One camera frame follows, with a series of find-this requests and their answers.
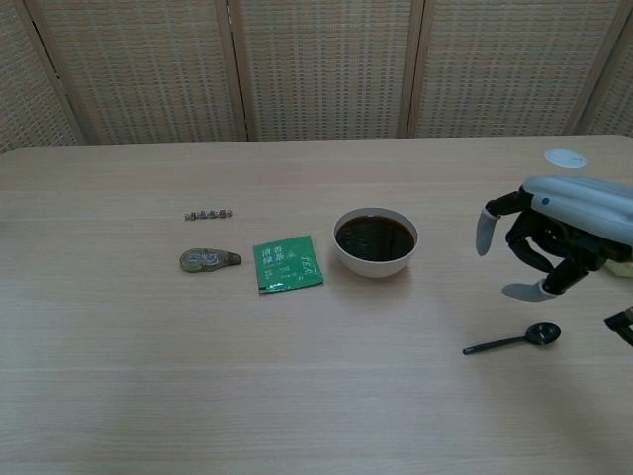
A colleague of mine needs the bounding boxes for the row of small beads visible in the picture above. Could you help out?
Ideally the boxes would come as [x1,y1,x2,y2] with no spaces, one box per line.
[183,209,236,222]

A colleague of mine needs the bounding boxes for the wooden rattan folding screen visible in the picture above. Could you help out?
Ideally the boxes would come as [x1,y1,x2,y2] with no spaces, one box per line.
[0,0,633,155]

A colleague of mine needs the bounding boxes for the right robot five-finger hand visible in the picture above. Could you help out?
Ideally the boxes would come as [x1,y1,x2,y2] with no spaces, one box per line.
[475,175,633,303]

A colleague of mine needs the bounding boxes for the black plastic spoon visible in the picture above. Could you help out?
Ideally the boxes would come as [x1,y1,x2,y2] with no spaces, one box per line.
[462,321,562,356]

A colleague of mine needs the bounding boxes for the black bowl with white rim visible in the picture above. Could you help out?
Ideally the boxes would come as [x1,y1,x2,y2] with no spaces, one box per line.
[331,207,419,279]

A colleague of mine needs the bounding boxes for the green tea sachet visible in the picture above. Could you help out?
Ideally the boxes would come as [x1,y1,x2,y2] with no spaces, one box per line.
[252,234,325,297]

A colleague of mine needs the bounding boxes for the white round table cap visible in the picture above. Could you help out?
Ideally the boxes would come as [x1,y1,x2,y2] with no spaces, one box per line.
[543,147,588,170]

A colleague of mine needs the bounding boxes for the brown correction tape dispenser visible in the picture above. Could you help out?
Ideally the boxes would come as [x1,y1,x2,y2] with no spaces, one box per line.
[178,248,243,274]

